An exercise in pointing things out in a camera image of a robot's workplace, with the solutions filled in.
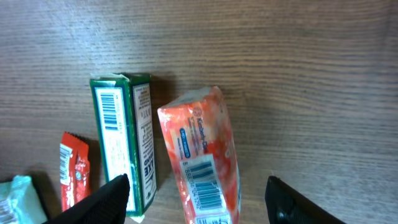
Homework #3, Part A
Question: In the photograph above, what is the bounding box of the green small box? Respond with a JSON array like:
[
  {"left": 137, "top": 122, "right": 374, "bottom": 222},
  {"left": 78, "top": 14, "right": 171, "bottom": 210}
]
[{"left": 90, "top": 73, "right": 157, "bottom": 223}]

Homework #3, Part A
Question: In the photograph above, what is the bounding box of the red stick sachet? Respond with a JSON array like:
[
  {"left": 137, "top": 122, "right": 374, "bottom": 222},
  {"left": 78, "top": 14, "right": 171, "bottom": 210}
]
[{"left": 60, "top": 132, "right": 91, "bottom": 212}]

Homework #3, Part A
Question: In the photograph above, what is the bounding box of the orange tissue packet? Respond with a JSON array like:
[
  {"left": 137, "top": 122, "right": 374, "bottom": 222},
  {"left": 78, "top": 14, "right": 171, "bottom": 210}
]
[{"left": 157, "top": 86, "right": 241, "bottom": 224}]

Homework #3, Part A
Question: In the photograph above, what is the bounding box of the teal tissue packet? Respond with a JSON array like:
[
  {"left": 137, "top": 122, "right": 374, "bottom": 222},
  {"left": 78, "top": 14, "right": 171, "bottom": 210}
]
[{"left": 1, "top": 175, "right": 48, "bottom": 224}]

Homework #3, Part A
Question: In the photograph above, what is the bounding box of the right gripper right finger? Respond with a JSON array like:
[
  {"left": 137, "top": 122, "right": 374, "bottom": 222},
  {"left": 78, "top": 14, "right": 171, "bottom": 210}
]
[{"left": 264, "top": 175, "right": 345, "bottom": 224}]

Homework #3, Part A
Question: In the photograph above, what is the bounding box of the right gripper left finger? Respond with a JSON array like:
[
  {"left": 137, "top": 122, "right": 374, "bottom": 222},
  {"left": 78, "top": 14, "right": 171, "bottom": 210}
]
[{"left": 44, "top": 174, "right": 130, "bottom": 224}]

